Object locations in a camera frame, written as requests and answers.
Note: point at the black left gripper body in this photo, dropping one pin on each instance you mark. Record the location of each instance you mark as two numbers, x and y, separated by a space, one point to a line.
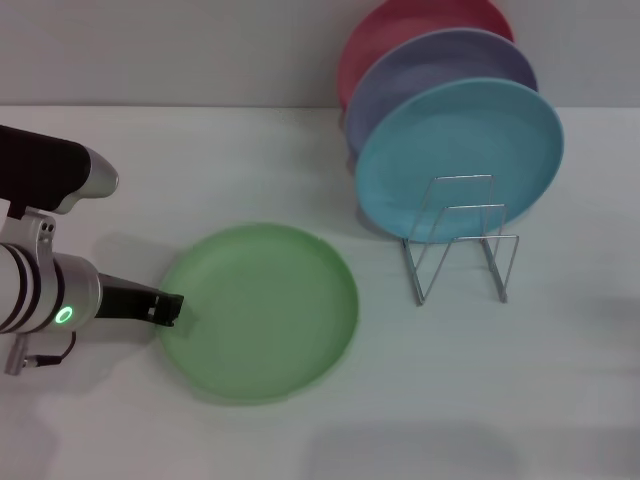
122 300

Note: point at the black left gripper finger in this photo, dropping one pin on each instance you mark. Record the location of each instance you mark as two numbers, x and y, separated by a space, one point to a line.
167 307

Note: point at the red plastic plate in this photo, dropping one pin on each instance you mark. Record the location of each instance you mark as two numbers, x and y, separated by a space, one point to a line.
400 22

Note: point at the purple plastic plate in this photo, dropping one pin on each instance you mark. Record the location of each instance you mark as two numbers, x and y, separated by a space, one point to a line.
440 60

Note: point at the green plastic plate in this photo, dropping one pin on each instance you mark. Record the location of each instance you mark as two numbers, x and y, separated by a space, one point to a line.
270 320

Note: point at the cyan plastic plate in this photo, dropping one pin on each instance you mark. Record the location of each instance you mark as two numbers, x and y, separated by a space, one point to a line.
450 145

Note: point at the black silver wrist camera housing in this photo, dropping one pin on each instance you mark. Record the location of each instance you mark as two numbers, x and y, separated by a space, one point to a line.
45 170

